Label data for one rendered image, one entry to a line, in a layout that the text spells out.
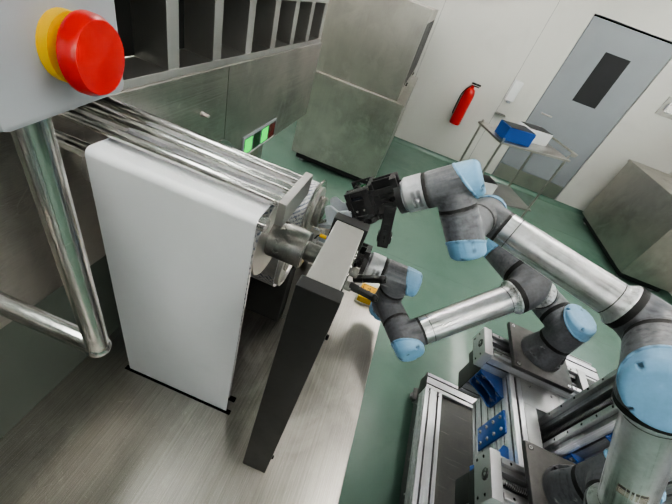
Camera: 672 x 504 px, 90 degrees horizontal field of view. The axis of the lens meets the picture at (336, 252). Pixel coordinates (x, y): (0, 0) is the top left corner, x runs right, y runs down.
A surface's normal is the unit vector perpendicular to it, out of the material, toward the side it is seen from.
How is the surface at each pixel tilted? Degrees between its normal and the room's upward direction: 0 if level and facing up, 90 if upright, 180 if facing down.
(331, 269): 0
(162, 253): 90
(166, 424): 0
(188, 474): 0
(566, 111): 90
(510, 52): 90
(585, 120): 90
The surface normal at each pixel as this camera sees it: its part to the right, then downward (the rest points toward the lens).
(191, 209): -0.27, 0.56
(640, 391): -0.64, 0.22
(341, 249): 0.28, -0.73
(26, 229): 0.92, 0.39
